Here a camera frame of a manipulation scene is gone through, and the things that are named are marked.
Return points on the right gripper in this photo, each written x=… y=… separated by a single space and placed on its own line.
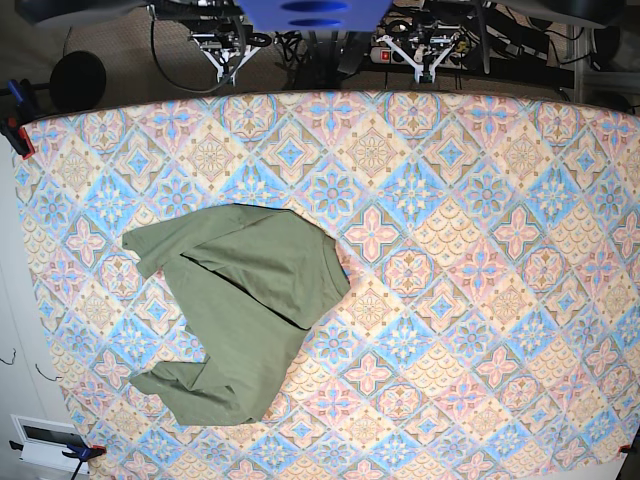
x=226 y=54

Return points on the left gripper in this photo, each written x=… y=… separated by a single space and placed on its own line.
x=428 y=50

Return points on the green t-shirt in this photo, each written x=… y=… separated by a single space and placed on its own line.
x=251 y=282

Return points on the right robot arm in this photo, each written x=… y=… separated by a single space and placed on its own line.
x=219 y=32

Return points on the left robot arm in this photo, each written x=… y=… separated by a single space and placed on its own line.
x=469 y=17

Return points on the white power strip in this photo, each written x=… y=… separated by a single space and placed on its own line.
x=384 y=55

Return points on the black round stool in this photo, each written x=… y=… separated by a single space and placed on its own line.
x=77 y=82

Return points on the upper left table clamp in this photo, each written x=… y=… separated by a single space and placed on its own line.
x=12 y=127

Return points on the patterned tablecloth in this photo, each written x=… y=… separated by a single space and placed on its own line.
x=491 y=327

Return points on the lower left table clamp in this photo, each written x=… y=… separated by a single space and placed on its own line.
x=80 y=453

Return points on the white floor outlet box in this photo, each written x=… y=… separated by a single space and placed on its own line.
x=30 y=429

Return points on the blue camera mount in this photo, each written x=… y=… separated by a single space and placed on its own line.
x=308 y=15

